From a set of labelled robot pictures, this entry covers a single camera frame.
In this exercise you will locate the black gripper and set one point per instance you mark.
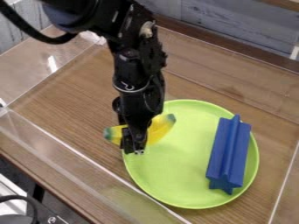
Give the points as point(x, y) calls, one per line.
point(139, 81)

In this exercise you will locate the yellow toy banana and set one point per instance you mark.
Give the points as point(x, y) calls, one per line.
point(159, 129)

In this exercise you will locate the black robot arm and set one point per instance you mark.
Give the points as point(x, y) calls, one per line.
point(126, 23)

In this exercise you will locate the green round plate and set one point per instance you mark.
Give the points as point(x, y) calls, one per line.
point(170, 172)

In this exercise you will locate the blue star-shaped block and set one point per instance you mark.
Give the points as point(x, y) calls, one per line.
point(226, 167)

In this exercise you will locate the clear acrylic barrier wall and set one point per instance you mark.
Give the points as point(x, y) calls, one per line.
point(104, 198)

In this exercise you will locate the clear acrylic corner bracket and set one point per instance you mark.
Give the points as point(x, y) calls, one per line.
point(91, 36)

